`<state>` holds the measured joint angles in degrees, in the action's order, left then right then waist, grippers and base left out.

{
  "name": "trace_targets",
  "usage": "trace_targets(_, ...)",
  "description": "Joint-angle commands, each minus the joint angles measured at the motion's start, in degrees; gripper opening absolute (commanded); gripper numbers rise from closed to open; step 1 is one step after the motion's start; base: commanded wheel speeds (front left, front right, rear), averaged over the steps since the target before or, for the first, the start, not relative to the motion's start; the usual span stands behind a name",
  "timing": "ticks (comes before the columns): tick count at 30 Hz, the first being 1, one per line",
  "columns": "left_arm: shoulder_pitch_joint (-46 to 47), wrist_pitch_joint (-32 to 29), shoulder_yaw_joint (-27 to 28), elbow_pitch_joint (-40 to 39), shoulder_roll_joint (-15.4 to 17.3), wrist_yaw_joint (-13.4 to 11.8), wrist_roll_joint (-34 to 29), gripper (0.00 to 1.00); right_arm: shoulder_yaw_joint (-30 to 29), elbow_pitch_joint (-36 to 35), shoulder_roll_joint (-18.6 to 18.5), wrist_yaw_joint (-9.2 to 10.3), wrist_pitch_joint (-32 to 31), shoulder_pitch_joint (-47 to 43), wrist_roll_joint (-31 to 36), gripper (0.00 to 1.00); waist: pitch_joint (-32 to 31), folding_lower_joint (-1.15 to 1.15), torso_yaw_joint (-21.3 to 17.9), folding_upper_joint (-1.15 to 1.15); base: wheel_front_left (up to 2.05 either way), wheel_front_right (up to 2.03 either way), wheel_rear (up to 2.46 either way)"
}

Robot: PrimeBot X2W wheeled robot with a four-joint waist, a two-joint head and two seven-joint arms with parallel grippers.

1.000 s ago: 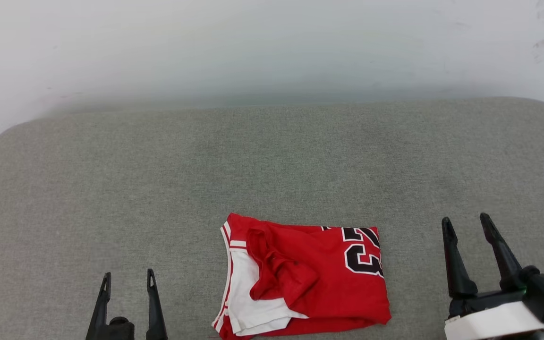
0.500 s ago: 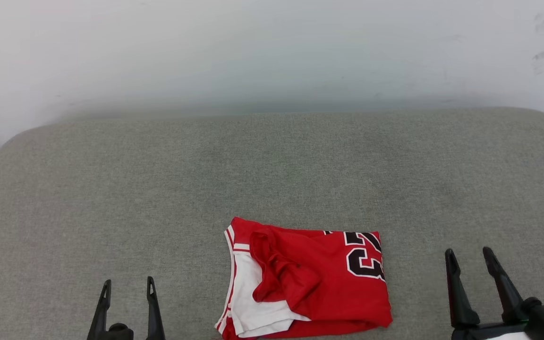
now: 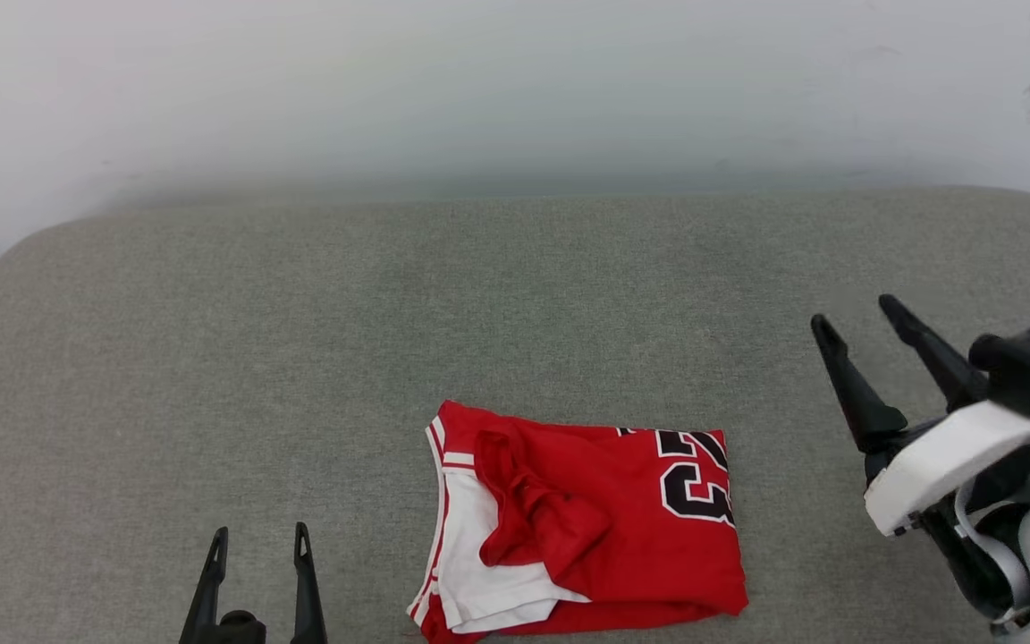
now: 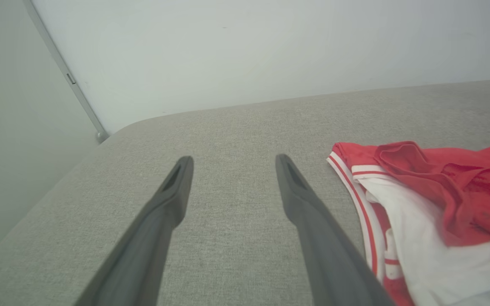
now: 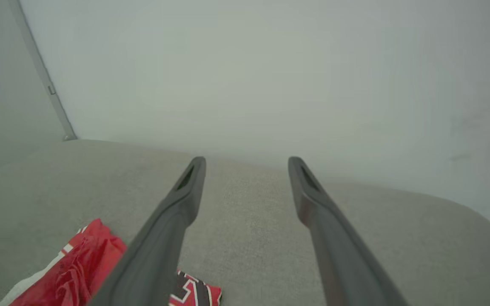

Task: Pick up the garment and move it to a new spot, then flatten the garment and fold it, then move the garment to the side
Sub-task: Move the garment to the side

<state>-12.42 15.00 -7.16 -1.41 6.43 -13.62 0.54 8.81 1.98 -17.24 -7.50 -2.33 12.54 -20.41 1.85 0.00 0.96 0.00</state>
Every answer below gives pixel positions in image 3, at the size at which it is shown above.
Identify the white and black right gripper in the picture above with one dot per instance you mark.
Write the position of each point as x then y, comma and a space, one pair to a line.
944, 465

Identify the red basketball jersey white trim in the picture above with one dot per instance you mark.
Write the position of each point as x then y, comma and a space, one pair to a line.
622, 519

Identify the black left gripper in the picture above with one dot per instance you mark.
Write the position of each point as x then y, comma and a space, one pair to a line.
240, 629

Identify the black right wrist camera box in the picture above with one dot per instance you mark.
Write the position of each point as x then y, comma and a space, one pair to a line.
1029, 358

